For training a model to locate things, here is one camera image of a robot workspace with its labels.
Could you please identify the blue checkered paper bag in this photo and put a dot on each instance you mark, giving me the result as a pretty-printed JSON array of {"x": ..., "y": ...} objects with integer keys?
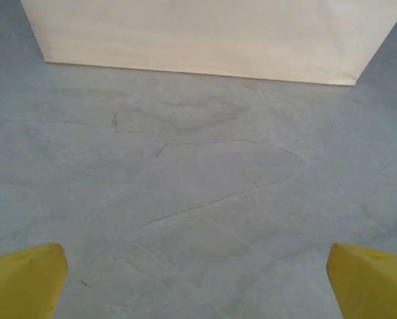
[{"x": 198, "y": 36}]

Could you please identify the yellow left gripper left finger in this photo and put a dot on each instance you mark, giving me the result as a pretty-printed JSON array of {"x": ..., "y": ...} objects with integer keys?
[{"x": 22, "y": 285}]

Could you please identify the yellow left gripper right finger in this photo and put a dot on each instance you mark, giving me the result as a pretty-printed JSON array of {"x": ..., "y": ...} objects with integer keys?
[{"x": 374, "y": 289}]

